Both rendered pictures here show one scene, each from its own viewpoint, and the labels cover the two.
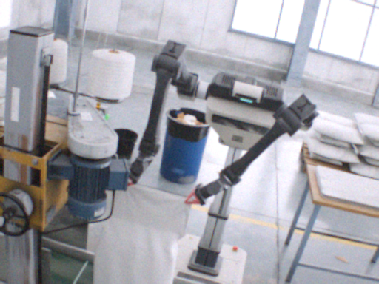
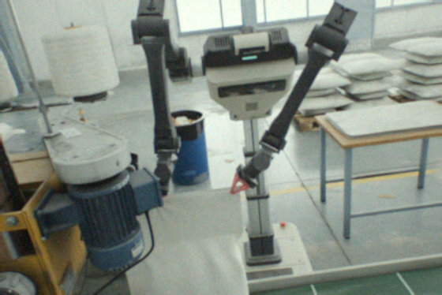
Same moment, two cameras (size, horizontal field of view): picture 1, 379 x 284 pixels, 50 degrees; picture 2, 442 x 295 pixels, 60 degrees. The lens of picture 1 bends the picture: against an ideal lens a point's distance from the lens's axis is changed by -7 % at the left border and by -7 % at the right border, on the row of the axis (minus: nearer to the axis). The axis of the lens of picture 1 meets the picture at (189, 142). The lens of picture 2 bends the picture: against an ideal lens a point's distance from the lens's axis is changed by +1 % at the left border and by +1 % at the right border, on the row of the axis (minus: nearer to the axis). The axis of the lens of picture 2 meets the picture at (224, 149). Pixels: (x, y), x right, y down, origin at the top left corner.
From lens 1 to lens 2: 0.57 m
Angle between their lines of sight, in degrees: 7
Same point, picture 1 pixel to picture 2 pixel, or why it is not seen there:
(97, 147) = (103, 162)
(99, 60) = (55, 41)
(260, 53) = not seen: hidden behind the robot
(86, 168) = (99, 196)
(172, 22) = (125, 46)
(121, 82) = (100, 65)
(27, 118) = not seen: outside the picture
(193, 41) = not seen: hidden behind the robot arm
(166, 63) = (151, 26)
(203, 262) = (260, 252)
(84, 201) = (112, 244)
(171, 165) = (181, 169)
